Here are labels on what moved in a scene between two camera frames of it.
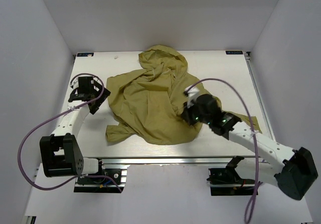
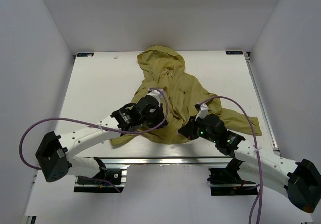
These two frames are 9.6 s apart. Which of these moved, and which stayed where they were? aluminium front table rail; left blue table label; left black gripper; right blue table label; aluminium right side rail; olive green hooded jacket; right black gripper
Moved: right black gripper; left black gripper; olive green hooded jacket
Stayed: aluminium front table rail; right blue table label; aluminium right side rail; left blue table label
